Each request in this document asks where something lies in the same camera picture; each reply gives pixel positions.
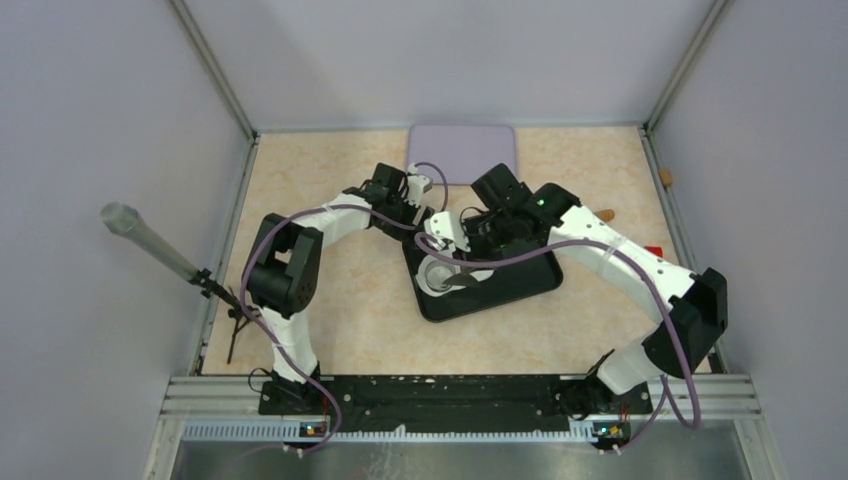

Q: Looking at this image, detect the grey microphone on tripod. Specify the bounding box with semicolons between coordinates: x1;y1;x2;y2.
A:
100;202;251;365

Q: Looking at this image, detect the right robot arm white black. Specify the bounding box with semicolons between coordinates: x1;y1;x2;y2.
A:
462;164;728;416

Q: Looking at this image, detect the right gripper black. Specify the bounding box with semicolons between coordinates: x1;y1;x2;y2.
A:
451;210;517;273

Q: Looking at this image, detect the metal scraper wooden handle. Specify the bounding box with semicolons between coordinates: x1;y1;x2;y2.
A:
442;267;481;288

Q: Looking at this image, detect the lilac rectangular tray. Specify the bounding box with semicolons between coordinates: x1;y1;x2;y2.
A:
406;123;519;186

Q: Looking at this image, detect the black baking tray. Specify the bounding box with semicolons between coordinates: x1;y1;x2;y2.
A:
402;230;563;323

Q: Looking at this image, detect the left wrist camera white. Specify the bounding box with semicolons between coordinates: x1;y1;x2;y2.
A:
404;164;433;206

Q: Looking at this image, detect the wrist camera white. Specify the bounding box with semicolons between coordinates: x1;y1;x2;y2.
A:
424;211;471;257
404;164;433;206

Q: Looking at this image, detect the small wooden cork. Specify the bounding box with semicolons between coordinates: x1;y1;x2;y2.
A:
658;168;674;188

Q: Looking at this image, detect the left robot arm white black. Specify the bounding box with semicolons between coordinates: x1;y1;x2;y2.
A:
238;163;433;414

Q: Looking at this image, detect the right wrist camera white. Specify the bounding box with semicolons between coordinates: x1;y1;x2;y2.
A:
424;211;471;257

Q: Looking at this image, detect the wooden dough roller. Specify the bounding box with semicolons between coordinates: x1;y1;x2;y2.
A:
594;209;616;222

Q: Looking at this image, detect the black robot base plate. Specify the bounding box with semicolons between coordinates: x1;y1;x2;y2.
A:
258;374;653;434

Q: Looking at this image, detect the clear glass cup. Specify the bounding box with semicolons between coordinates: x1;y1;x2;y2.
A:
420;260;457;297

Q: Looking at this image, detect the red yellow toy block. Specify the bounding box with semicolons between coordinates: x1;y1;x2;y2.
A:
645;246;664;258

